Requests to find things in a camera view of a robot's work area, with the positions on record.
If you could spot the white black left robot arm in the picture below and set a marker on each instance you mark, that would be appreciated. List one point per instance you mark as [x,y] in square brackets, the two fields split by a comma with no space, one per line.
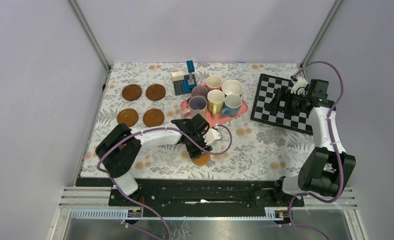
[119,149]

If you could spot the tall pink beige mug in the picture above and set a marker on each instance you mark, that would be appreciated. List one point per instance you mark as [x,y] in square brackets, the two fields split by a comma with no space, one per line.
[197,105]

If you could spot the black white chessboard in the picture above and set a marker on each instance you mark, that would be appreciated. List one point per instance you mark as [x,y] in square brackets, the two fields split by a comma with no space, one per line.
[266,89]

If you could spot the blue floral mug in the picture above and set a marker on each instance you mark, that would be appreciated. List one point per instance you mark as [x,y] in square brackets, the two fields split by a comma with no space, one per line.
[232,105]

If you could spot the dark brown wooden coaster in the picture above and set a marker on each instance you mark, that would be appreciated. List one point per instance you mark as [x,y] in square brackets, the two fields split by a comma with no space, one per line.
[128,116]
[153,117]
[155,92]
[131,92]

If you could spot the yellow mug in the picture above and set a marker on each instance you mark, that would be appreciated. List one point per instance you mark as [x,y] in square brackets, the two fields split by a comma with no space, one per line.
[215,99]

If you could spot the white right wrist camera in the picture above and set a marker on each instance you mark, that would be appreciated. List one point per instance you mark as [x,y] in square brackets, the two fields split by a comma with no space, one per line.
[299,85]

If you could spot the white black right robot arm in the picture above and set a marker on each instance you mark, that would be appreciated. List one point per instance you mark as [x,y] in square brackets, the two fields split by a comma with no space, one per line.
[328,168]

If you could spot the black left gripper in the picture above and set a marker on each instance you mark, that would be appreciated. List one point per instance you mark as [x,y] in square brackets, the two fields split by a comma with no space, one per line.
[203,142]

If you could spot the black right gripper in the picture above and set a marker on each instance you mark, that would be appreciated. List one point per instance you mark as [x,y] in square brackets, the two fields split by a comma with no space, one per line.
[283,95]

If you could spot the pink plastic tray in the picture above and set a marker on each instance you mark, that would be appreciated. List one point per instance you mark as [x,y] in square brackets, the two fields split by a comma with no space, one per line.
[219,119]

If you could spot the light wooden coaster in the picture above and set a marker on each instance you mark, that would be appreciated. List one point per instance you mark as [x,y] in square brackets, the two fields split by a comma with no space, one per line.
[203,160]

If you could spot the mauve mug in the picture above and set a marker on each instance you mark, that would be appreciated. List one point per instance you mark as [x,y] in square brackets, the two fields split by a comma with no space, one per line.
[200,91]

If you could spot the building block model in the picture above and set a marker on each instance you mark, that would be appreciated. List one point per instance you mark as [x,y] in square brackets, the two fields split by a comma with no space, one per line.
[183,83]

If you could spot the white cream cup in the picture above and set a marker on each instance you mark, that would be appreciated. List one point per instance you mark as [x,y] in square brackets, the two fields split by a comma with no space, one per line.
[232,87]

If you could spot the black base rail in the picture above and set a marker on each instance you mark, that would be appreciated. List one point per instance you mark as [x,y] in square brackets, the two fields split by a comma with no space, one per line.
[212,198]

